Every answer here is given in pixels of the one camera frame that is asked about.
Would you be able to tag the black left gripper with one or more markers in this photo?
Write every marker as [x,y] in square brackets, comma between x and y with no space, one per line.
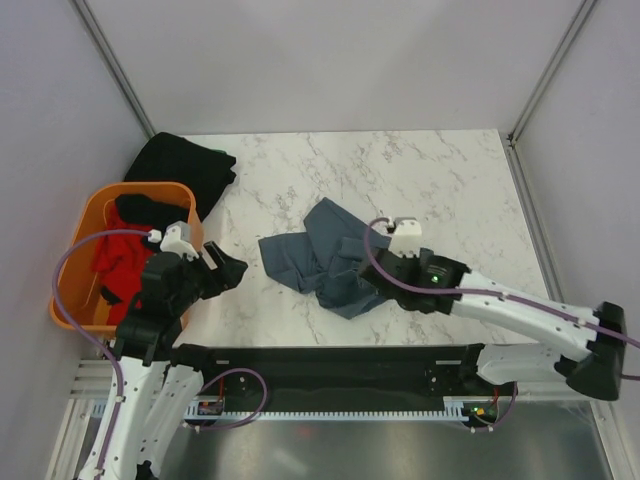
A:
[226,275]

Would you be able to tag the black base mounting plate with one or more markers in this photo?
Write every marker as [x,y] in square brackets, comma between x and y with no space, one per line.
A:
[333,379]

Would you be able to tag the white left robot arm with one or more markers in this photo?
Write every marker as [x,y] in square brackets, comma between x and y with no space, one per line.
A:
[153,381]

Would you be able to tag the aluminium frame rail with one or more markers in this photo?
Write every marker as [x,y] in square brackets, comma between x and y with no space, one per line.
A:
[93,380]

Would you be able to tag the white slotted cable duct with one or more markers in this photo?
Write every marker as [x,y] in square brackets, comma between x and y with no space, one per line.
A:
[451,411]

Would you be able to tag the grey-blue t-shirt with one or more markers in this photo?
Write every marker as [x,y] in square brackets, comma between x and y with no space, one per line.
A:
[324,260]

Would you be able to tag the black t-shirt in basket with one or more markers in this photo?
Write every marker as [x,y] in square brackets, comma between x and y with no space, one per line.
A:
[139,209]

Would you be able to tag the orange plastic basket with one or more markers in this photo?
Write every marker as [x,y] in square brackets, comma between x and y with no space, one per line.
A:
[79,286]

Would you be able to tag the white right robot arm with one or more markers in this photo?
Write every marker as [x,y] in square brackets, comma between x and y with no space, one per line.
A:
[581,347]

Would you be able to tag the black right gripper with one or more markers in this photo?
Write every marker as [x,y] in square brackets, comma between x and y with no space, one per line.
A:
[409,258]

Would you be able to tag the folded black t-shirt stack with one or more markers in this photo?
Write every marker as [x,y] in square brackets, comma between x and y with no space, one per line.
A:
[169,158]

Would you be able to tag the red t-shirt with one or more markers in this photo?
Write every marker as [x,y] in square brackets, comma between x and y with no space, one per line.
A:
[119,260]

